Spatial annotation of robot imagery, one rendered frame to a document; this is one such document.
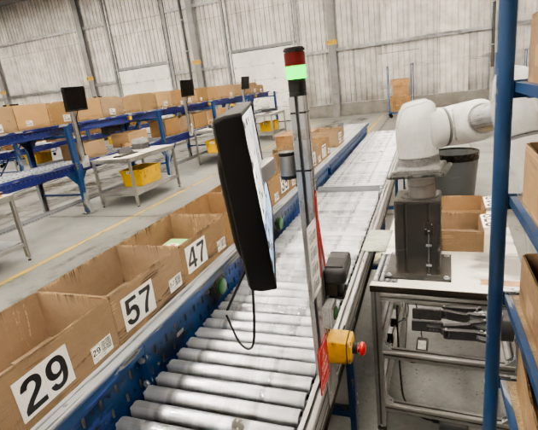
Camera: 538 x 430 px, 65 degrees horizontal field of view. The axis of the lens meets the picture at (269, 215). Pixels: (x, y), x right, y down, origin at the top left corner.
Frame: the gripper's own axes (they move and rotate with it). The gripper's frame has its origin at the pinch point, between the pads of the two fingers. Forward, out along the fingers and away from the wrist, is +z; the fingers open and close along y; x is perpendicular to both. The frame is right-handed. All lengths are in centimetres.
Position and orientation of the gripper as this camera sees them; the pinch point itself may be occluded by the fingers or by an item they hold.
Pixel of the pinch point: (424, 319)
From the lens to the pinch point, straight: 121.1
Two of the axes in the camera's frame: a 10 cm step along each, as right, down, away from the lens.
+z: -9.4, 0.1, 3.5
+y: -3.3, 3.1, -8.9
